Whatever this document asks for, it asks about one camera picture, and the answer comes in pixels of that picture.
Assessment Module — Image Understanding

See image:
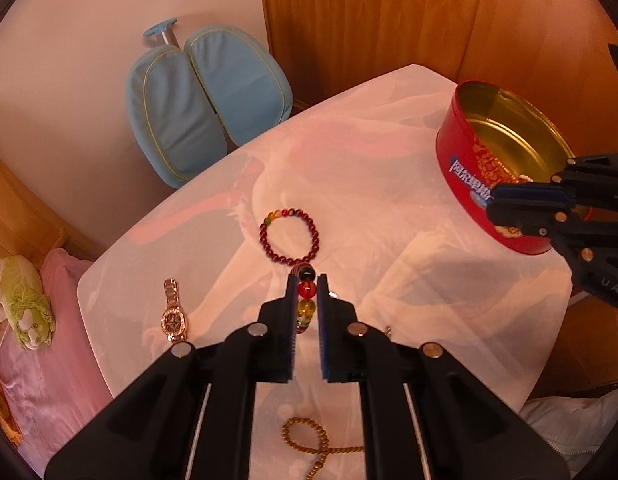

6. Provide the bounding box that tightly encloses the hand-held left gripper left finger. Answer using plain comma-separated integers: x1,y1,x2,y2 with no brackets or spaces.
44,274,297,480

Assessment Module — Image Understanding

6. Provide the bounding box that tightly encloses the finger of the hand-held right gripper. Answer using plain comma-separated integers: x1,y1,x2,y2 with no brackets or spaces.
491,207,618,241
491,154,618,211

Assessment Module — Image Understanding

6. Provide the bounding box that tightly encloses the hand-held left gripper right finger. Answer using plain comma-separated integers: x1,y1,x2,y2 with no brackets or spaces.
319,274,572,480

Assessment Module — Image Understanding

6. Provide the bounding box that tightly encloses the large multicolour bead bracelet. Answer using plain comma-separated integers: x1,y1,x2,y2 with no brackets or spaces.
295,262,320,336

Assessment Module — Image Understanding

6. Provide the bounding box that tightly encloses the red round tin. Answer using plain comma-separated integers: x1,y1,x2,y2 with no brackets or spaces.
435,80,592,256

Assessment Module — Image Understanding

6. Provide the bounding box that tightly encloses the dark red bead bracelet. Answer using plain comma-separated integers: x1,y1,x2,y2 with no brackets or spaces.
259,207,316,267

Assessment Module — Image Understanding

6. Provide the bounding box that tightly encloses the brown bead string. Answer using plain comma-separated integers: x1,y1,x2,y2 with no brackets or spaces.
281,416,366,480

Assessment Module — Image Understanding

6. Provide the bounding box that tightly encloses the gold wrist watch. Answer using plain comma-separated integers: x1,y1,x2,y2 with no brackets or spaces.
160,278,190,344

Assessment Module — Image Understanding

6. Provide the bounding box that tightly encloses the white cloth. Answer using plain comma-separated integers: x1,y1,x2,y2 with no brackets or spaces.
519,394,618,466

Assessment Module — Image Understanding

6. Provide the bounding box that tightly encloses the wooden wardrobe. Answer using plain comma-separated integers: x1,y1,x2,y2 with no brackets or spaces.
256,0,618,161

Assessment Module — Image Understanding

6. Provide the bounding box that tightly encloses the light blue chair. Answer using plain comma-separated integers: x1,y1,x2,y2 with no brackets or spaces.
126,18,294,189

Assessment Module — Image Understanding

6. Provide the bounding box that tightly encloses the pink blanket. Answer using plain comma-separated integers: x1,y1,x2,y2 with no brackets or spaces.
0,247,115,466

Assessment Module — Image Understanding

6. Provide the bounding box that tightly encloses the green cabbage plush toy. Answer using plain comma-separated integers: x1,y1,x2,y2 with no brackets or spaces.
0,256,57,351

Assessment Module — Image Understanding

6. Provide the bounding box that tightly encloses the wooden headboard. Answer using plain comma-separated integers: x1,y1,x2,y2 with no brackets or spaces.
0,145,110,281

